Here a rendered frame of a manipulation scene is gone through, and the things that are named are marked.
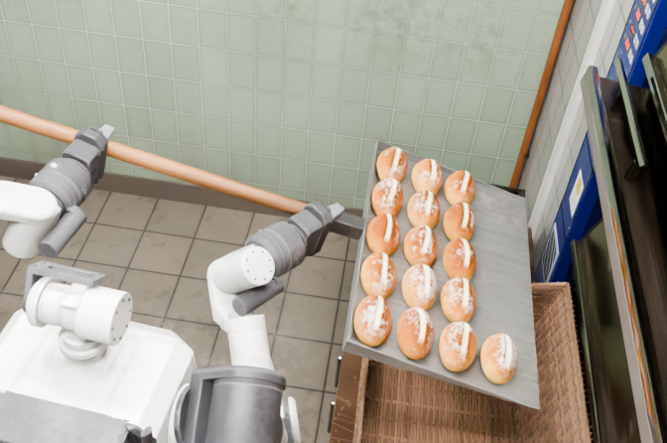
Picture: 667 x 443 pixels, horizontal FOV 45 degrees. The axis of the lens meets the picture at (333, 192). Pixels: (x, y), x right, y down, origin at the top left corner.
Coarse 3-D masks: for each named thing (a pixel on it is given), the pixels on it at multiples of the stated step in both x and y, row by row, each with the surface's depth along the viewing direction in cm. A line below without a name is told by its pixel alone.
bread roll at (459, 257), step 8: (456, 240) 154; (464, 240) 154; (448, 248) 154; (456, 248) 152; (464, 248) 152; (472, 248) 153; (448, 256) 152; (456, 256) 151; (464, 256) 150; (472, 256) 151; (448, 264) 152; (456, 264) 150; (464, 264) 150; (472, 264) 151; (448, 272) 152; (456, 272) 150; (464, 272) 150; (472, 272) 151
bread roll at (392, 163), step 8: (384, 152) 167; (392, 152) 166; (400, 152) 167; (384, 160) 165; (392, 160) 164; (400, 160) 165; (376, 168) 167; (384, 168) 164; (392, 168) 164; (400, 168) 164; (384, 176) 164; (392, 176) 164; (400, 176) 165
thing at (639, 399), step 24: (648, 96) 158; (624, 120) 150; (648, 120) 152; (624, 144) 144; (648, 144) 146; (600, 168) 138; (624, 168) 139; (600, 192) 135; (624, 192) 134; (648, 192) 135; (648, 216) 131; (648, 240) 126; (648, 264) 122; (624, 288) 117; (648, 288) 118; (624, 312) 115; (648, 312) 115; (624, 336) 113; (648, 432) 100
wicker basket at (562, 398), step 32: (544, 288) 194; (544, 320) 199; (576, 320) 184; (544, 352) 193; (576, 352) 178; (384, 384) 199; (416, 384) 200; (544, 384) 187; (576, 384) 173; (384, 416) 192; (416, 416) 193; (448, 416) 194; (480, 416) 194; (512, 416) 195; (544, 416) 182; (576, 416) 169
